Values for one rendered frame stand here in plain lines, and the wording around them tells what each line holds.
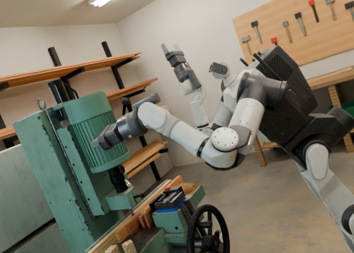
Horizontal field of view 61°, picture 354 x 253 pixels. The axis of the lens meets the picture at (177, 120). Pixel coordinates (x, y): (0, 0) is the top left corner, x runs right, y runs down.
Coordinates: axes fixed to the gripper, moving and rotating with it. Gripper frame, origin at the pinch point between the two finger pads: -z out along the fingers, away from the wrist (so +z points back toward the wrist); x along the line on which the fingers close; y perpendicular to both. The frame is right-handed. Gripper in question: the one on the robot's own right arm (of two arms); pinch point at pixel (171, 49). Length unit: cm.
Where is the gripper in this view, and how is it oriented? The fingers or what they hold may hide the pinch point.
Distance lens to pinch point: 162.7
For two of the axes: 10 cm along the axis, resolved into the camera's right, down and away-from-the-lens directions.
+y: -6.6, 4.5, 6.0
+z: 4.6, 8.8, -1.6
